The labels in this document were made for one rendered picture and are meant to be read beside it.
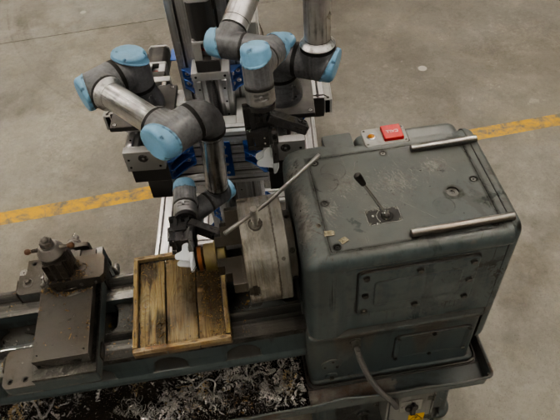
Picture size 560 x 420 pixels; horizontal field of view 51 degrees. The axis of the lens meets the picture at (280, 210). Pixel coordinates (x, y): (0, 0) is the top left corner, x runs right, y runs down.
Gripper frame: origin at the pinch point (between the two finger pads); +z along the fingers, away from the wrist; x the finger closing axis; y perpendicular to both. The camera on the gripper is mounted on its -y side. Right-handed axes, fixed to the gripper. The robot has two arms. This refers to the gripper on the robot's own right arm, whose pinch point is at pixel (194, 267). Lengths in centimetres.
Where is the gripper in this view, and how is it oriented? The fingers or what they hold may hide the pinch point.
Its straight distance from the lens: 177.0
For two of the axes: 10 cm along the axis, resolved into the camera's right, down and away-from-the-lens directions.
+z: 1.3, 7.4, -6.5
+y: -9.9, 1.4, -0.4
